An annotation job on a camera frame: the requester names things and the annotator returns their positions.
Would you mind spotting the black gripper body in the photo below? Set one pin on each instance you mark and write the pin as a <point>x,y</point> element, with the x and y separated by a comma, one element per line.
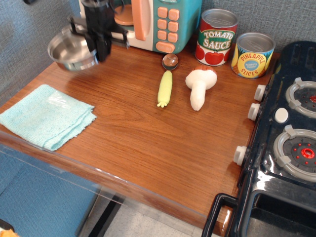
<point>99,22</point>

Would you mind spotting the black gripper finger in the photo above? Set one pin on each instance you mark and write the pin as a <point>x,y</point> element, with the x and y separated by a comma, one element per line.
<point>103,47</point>
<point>90,42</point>

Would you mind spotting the stainless steel pot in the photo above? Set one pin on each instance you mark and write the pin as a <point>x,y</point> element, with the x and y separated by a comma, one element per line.
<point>70,51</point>

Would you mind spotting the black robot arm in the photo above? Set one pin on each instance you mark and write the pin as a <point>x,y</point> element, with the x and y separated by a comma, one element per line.
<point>87,40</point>

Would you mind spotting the light blue cloth napkin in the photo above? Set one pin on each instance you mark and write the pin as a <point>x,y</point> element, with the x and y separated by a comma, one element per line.
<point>48,118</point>

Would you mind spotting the orange microwave turntable plate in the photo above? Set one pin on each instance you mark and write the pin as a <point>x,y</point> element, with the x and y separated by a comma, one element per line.
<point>123,15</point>

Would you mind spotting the teal toy microwave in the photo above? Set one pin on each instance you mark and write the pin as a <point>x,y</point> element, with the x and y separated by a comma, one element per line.
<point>163,26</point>

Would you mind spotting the plush white mushroom toy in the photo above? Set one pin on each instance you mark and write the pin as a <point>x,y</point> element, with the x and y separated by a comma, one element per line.
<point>199,80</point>

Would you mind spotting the tomato sauce can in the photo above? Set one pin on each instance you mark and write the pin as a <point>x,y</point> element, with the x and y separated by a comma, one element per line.
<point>217,31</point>

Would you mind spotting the pineapple slices can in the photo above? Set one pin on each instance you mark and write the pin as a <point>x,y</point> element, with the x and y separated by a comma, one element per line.
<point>252,55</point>

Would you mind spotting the clear acrylic barrier panel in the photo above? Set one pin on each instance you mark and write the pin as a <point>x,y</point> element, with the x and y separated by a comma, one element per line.
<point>42,200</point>

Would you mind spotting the orange object at corner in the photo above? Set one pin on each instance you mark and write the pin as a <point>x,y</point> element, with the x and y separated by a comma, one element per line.
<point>7,230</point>

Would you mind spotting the black toy stove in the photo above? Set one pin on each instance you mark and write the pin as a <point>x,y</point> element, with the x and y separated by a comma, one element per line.
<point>277,184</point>

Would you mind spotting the spoon with yellow handle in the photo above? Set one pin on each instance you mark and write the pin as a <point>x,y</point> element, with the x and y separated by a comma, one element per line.
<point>169,62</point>

